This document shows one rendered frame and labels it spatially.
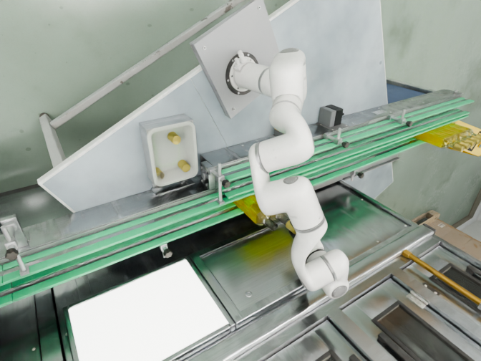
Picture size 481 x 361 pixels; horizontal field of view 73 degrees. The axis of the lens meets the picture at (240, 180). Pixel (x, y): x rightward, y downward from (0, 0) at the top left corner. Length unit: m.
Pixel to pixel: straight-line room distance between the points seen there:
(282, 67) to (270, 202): 0.36
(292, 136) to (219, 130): 0.58
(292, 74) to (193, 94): 0.45
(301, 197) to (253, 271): 0.49
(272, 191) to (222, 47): 0.62
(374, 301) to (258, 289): 0.40
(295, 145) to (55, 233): 0.81
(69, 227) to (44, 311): 0.27
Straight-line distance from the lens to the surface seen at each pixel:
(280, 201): 0.79
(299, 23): 1.46
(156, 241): 1.20
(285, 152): 0.81
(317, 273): 0.93
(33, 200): 1.85
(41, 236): 1.22
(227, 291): 1.14
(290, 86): 0.92
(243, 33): 1.27
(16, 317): 1.32
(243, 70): 1.22
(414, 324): 1.25
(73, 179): 1.22
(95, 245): 1.13
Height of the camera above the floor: 1.83
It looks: 46 degrees down
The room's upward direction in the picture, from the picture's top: 130 degrees clockwise
